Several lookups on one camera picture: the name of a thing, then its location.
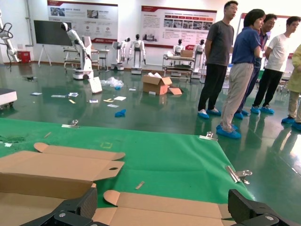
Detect open cardboard shipping box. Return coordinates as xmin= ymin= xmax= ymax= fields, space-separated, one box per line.
xmin=142 ymin=72 xmax=173 ymax=96

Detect man with lanyard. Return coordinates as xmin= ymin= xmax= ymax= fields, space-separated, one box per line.
xmin=234 ymin=13 xmax=278 ymax=120

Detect man in grey t-shirt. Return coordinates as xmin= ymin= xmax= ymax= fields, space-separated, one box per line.
xmin=197 ymin=0 xmax=235 ymax=120

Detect white humanoid robot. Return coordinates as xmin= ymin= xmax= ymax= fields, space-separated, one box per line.
xmin=128 ymin=34 xmax=146 ymax=75
xmin=173 ymin=38 xmax=185 ymax=66
xmin=191 ymin=39 xmax=207 ymax=83
xmin=111 ymin=37 xmax=131 ymax=71

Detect white wall board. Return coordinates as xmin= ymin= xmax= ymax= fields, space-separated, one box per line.
xmin=238 ymin=13 xmax=301 ymax=55

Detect wide wall poster with photos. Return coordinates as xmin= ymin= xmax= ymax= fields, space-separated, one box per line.
xmin=141 ymin=5 xmax=217 ymax=49

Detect cardboard box with dented corner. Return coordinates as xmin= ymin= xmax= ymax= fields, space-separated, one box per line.
xmin=0 ymin=142 xmax=126 ymax=226

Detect silver binder clip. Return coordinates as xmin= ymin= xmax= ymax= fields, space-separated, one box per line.
xmin=225 ymin=165 xmax=253 ymax=185
xmin=61 ymin=119 xmax=80 ymax=129
xmin=199 ymin=131 xmax=218 ymax=141

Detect flat cardboard piece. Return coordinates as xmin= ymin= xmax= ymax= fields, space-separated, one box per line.
xmin=167 ymin=85 xmax=183 ymax=96

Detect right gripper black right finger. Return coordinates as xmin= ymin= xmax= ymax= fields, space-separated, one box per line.
xmin=228 ymin=189 xmax=301 ymax=226

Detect black screen on stand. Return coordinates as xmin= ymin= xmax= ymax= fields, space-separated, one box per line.
xmin=33 ymin=20 xmax=73 ymax=67

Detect person in yellow coat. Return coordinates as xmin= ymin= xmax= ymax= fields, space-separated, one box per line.
xmin=281 ymin=44 xmax=301 ymax=131

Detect metal rack table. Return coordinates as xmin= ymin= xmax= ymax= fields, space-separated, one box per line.
xmin=63 ymin=46 xmax=99 ymax=70

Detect white machine base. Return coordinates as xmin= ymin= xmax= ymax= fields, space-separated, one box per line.
xmin=0 ymin=88 xmax=18 ymax=111

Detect metal rack cart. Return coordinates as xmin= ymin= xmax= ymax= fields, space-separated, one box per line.
xmin=162 ymin=50 xmax=207 ymax=80

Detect white tilted box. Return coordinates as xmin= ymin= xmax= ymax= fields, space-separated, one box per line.
xmin=88 ymin=76 xmax=103 ymax=94

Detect clear plastic bags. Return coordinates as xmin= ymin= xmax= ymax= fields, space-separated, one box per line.
xmin=100 ymin=77 xmax=125 ymax=88

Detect woman in blue shirt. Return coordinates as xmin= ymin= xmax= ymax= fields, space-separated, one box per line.
xmin=215 ymin=8 xmax=266 ymax=139

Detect wall poster with red header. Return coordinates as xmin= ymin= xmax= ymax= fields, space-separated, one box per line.
xmin=47 ymin=0 xmax=119 ymax=43

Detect green table cloth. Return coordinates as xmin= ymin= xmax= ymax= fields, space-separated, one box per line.
xmin=0 ymin=117 xmax=259 ymax=226

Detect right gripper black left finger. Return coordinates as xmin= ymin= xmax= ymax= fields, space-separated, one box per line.
xmin=21 ymin=183 xmax=98 ymax=226

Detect red box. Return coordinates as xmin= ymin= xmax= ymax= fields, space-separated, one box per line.
xmin=16 ymin=50 xmax=31 ymax=64

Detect black stool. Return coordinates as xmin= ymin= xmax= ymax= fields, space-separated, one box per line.
xmin=98 ymin=48 xmax=110 ymax=71

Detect white wheeled robot leaning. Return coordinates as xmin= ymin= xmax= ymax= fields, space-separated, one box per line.
xmin=60 ymin=22 xmax=95 ymax=81

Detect man in white t-shirt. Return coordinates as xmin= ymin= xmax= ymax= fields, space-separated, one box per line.
xmin=250 ymin=16 xmax=301 ymax=115

